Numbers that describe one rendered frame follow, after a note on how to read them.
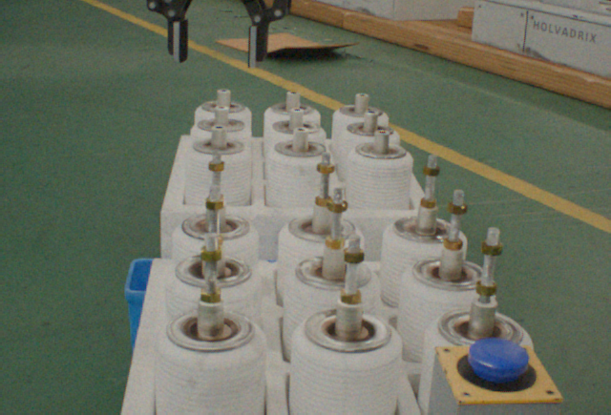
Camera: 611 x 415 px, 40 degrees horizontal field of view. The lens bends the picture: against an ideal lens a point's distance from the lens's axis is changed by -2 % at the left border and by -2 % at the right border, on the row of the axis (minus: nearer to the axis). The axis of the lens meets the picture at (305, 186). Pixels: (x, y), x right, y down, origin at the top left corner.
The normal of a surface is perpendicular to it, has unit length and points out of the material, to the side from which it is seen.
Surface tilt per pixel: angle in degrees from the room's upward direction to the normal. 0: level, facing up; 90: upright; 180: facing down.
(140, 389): 0
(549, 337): 0
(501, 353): 0
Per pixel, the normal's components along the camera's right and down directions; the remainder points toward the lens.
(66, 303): 0.04, -0.94
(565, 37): -0.87, 0.12
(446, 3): 0.50, 0.30
